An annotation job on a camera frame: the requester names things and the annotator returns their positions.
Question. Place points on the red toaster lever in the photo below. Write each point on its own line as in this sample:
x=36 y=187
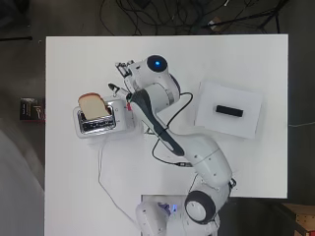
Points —
x=129 y=106

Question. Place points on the white seven-joint robot arm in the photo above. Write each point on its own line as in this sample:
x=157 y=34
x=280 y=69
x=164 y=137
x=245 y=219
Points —
x=203 y=157

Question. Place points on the dark printed box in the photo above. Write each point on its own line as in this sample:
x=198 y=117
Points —
x=32 y=109

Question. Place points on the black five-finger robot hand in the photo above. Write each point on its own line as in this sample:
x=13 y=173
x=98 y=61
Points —
x=126 y=70

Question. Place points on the black rod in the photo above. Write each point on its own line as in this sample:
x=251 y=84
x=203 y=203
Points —
x=16 y=38

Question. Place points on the white flat box stand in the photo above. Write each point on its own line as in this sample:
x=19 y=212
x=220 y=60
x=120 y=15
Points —
x=229 y=128

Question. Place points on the slice of toast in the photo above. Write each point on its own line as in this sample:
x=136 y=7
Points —
x=93 y=105

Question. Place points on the white steel toaster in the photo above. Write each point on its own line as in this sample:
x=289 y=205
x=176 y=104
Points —
x=98 y=126

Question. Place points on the black block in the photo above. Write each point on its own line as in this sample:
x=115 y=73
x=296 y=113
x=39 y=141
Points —
x=229 y=110

